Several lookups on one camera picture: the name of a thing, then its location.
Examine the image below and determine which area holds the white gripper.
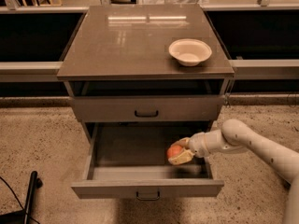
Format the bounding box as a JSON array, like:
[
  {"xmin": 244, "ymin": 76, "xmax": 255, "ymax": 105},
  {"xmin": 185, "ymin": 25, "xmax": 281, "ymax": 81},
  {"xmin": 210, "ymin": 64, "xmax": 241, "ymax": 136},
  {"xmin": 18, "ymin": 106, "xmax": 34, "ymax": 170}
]
[{"xmin": 168, "ymin": 133, "xmax": 209, "ymax": 165}]

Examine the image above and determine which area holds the red apple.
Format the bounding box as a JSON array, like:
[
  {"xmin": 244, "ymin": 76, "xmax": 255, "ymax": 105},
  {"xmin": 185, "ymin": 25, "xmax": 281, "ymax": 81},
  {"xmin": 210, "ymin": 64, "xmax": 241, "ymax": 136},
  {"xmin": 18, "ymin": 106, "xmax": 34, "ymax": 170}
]
[{"xmin": 166, "ymin": 145, "xmax": 183, "ymax": 159}]

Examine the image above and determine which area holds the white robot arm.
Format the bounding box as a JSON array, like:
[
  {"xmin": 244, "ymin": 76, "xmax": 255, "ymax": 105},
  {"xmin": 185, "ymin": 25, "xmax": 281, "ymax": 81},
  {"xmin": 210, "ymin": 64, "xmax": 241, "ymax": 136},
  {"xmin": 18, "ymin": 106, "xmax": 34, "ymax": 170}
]
[{"xmin": 166, "ymin": 119, "xmax": 299, "ymax": 224}]

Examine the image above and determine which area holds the closed grey upper drawer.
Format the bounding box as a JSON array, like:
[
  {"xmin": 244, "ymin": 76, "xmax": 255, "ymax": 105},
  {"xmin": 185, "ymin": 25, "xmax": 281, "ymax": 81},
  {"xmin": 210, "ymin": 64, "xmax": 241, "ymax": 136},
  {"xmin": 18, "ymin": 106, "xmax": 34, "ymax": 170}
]
[{"xmin": 70, "ymin": 95, "xmax": 224, "ymax": 122}]

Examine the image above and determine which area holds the open grey middle drawer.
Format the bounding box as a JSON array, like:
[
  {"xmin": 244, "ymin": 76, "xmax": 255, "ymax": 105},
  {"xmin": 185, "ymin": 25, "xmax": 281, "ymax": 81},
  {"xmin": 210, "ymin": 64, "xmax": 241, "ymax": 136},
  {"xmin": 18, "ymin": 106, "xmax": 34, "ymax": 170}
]
[{"xmin": 72, "ymin": 122, "xmax": 224, "ymax": 201}]

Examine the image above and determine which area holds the grey drawer cabinet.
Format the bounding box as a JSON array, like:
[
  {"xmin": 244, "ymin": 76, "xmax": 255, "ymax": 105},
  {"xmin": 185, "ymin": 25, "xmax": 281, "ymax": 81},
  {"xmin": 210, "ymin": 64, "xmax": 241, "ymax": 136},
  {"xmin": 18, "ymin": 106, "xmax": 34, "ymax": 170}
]
[{"xmin": 58, "ymin": 5, "xmax": 234, "ymax": 138}]

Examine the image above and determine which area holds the white paper bowl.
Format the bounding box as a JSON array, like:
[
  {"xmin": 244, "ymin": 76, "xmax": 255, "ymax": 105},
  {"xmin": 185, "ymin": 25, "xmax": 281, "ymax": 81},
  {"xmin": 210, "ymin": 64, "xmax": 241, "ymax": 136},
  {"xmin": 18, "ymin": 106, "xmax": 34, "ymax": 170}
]
[{"xmin": 168, "ymin": 39, "xmax": 212, "ymax": 67}]

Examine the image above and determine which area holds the grey metal railing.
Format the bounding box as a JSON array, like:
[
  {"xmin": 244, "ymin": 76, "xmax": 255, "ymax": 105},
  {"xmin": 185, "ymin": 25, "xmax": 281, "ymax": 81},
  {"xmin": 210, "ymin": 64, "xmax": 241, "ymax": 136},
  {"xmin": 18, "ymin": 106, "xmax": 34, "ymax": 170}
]
[{"xmin": 0, "ymin": 0, "xmax": 299, "ymax": 83}]

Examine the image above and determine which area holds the black stand leg left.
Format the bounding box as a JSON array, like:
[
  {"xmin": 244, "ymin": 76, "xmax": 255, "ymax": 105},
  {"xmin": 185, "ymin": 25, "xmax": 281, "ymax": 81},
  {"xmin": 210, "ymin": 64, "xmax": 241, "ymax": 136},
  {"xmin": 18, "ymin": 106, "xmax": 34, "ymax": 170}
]
[{"xmin": 0, "ymin": 171, "xmax": 43, "ymax": 224}]

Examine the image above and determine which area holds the black cable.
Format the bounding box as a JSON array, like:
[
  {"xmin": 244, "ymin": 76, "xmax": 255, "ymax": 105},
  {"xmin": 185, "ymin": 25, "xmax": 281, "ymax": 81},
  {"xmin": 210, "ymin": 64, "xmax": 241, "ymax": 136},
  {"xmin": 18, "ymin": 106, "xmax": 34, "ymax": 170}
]
[{"xmin": 0, "ymin": 175, "xmax": 41, "ymax": 224}]

